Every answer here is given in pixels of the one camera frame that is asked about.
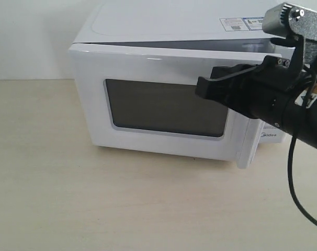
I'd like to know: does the white microwave door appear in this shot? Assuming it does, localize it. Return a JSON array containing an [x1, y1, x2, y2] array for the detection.
[[69, 43, 285, 168]]

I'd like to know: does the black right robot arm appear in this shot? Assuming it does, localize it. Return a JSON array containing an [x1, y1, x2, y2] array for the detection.
[[195, 55, 317, 149]]

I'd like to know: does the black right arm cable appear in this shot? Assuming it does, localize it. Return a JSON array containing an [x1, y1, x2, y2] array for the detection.
[[287, 135, 317, 233]]

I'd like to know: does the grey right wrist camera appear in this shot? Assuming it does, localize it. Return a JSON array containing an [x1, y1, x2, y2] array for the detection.
[[262, 2, 317, 69]]

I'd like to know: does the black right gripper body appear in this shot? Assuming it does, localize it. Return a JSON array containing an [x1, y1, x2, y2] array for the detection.
[[214, 56, 305, 131]]

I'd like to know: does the white Midea microwave oven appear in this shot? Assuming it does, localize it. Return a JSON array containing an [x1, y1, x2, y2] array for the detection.
[[72, 0, 287, 145]]

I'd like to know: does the blue white label sticker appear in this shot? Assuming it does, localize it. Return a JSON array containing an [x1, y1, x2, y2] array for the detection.
[[219, 17, 263, 31]]

